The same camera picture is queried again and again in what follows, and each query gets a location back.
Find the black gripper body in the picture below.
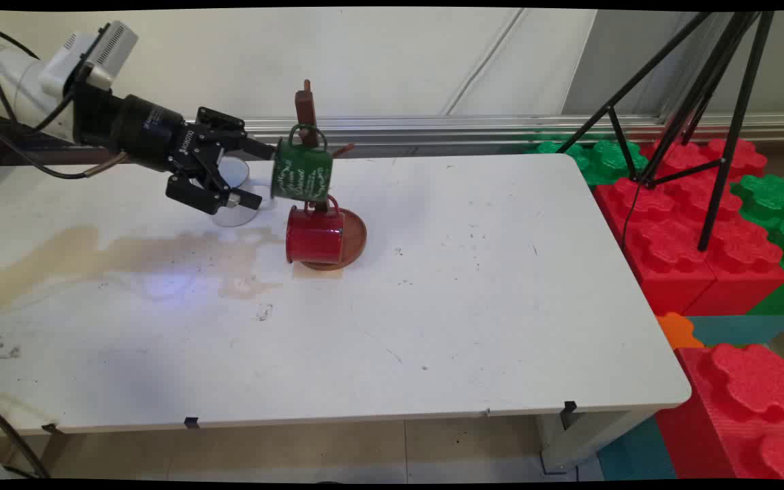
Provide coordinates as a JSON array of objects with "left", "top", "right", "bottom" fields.
[{"left": 72, "top": 86, "right": 231, "bottom": 180}]

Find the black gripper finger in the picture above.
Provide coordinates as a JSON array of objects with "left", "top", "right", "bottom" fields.
[
  {"left": 196, "top": 107, "right": 278, "bottom": 161},
  {"left": 165, "top": 165, "right": 263, "bottom": 214}
]

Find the red enamel mug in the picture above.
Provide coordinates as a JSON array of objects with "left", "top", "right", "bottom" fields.
[{"left": 285, "top": 196, "right": 346, "bottom": 266}]

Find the white enamel mug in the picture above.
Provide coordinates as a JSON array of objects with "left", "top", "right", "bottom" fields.
[{"left": 212, "top": 155, "right": 277, "bottom": 227}]

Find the green enamel mug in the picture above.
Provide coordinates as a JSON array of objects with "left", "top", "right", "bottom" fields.
[{"left": 271, "top": 124, "right": 333, "bottom": 203}]

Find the brown wooden mug tree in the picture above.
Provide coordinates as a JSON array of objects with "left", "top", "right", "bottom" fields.
[{"left": 290, "top": 80, "right": 368, "bottom": 272}]

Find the green foam block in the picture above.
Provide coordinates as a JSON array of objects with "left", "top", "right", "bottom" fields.
[
  {"left": 731, "top": 174, "right": 784, "bottom": 315},
  {"left": 535, "top": 140, "right": 649, "bottom": 186}
]

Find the large red foam block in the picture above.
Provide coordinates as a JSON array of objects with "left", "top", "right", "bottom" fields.
[{"left": 593, "top": 136, "right": 784, "bottom": 317}]

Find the white table leg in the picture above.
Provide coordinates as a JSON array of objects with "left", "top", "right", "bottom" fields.
[{"left": 538, "top": 407, "right": 658, "bottom": 474}]

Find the orange foam piece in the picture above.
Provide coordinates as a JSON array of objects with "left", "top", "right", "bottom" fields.
[{"left": 656, "top": 312, "right": 704, "bottom": 351}]

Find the black tripod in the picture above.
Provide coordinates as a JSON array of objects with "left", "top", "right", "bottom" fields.
[{"left": 555, "top": 10, "right": 776, "bottom": 252}]

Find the teal foam mat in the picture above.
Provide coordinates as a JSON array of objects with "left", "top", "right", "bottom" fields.
[
  {"left": 596, "top": 415, "right": 677, "bottom": 480},
  {"left": 688, "top": 314, "right": 784, "bottom": 348}
]

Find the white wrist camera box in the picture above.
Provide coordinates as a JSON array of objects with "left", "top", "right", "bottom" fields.
[{"left": 39, "top": 20, "right": 140, "bottom": 99}]

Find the metal wall rail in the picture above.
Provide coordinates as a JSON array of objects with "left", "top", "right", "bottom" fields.
[{"left": 242, "top": 113, "right": 784, "bottom": 149}]

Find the white wall conduit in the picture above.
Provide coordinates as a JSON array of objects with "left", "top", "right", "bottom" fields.
[{"left": 441, "top": 8, "right": 526, "bottom": 116}]

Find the black floor cable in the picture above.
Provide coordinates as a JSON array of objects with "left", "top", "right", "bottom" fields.
[{"left": 0, "top": 393, "right": 50, "bottom": 480}]

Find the thin black tripod cable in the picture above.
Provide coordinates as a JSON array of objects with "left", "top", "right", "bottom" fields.
[{"left": 621, "top": 178, "right": 643, "bottom": 249}]

